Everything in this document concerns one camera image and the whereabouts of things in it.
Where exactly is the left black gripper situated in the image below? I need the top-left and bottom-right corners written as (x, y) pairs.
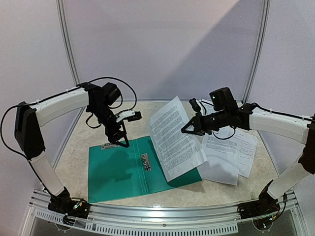
top-left (90, 103), bottom-right (130, 148)

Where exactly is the green file folder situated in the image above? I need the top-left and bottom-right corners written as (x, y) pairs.
top-left (88, 136), bottom-right (201, 203)

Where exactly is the printed paper sheet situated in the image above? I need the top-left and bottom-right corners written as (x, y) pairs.
top-left (233, 129), bottom-right (258, 178)
top-left (148, 96), bottom-right (207, 182)
top-left (200, 99), bottom-right (215, 115)
top-left (197, 127), bottom-right (240, 186)

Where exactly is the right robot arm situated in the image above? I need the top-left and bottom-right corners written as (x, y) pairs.
top-left (181, 87), bottom-right (315, 214)

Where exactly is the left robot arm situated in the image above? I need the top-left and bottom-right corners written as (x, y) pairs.
top-left (14, 83), bottom-right (136, 213)

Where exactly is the folder cover metal clip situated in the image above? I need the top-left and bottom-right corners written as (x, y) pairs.
top-left (101, 143), bottom-right (119, 150)

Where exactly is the folder spine metal clip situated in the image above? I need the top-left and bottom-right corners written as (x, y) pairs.
top-left (140, 153), bottom-right (152, 172)

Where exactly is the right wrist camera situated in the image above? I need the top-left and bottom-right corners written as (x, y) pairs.
top-left (189, 98), bottom-right (207, 116)

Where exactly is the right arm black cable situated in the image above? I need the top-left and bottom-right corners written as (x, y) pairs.
top-left (211, 103), bottom-right (315, 141)

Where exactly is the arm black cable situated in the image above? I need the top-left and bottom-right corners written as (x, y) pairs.
top-left (0, 76), bottom-right (138, 158)
top-left (211, 103), bottom-right (315, 141)

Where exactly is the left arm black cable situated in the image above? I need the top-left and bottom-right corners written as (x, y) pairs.
top-left (0, 76), bottom-right (138, 158)

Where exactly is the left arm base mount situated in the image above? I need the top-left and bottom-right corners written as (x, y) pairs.
top-left (48, 188), bottom-right (91, 219)

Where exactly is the aluminium front rail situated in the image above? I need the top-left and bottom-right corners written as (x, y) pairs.
top-left (22, 190), bottom-right (307, 236)

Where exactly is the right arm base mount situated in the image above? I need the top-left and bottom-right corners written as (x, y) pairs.
top-left (237, 193), bottom-right (287, 222)

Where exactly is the right aluminium frame post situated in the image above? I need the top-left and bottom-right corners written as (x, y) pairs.
top-left (241, 0), bottom-right (271, 103)

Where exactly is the aluminium frame post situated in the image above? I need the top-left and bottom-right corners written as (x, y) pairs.
top-left (55, 0), bottom-right (87, 107)
top-left (241, 0), bottom-right (271, 103)

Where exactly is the left aluminium frame post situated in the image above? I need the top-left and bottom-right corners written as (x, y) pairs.
top-left (55, 0), bottom-right (87, 107)

